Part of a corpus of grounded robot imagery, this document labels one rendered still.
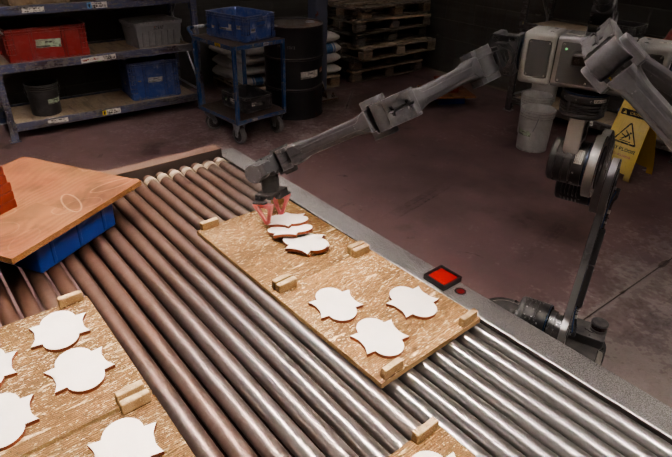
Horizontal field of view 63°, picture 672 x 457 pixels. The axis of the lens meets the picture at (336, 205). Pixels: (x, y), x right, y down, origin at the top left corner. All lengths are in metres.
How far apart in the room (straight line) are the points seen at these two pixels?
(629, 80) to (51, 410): 1.33
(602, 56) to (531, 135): 3.83
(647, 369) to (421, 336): 1.79
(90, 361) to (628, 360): 2.39
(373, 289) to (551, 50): 0.88
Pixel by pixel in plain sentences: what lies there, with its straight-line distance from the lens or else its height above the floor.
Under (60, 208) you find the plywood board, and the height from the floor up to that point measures 1.04.
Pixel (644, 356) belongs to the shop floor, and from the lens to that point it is 3.08.
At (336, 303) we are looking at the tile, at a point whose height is 0.95.
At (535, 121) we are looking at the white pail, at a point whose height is 0.29.
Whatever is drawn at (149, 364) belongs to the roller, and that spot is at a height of 0.92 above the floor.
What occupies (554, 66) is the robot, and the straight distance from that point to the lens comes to 1.81.
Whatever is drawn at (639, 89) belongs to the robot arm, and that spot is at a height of 1.52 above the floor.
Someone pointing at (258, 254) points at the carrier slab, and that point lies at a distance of 1.64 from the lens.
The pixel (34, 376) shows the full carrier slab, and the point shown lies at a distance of 1.39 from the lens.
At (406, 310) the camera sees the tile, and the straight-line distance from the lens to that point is 1.42.
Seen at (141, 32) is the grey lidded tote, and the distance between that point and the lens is 5.72.
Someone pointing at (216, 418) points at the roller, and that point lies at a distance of 1.21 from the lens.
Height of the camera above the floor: 1.82
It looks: 28 degrees down
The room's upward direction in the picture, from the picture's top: 1 degrees clockwise
